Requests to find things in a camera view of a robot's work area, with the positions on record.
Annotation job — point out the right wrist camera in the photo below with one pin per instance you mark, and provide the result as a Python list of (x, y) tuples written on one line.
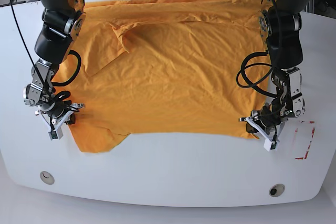
[(55, 134)]

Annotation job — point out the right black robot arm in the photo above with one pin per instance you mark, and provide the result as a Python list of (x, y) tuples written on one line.
[(62, 21)]

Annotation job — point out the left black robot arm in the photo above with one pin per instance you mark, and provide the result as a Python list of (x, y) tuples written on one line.
[(279, 29)]

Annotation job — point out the right table grommet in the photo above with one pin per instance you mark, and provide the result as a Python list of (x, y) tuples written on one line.
[(277, 190)]

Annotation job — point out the left table grommet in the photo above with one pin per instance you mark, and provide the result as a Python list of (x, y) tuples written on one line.
[(47, 178)]

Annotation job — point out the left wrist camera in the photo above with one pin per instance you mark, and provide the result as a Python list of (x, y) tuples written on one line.
[(270, 146)]

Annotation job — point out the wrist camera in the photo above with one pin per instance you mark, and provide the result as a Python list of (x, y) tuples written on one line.
[(55, 134), (270, 146)]

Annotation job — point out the table grommet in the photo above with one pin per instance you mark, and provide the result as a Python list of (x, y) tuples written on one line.
[(277, 190), (47, 178)]

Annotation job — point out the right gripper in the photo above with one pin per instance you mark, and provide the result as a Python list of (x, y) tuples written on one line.
[(59, 113)]

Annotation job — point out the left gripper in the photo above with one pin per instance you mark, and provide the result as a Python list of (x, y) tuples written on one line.
[(266, 123)]

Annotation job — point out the red tape rectangle marking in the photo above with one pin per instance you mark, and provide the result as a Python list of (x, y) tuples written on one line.
[(304, 133)]

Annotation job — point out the orange t-shirt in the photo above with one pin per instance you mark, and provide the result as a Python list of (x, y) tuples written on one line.
[(158, 66)]

